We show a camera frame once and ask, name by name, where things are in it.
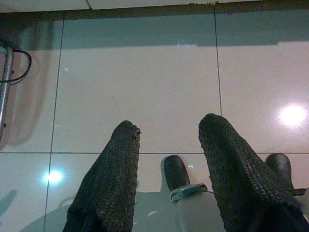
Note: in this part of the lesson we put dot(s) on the grey standing fan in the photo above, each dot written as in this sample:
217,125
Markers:
6,84

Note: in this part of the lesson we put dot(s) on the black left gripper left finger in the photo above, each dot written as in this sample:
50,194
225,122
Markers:
113,174

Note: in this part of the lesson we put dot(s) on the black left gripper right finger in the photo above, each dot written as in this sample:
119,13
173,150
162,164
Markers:
231,169

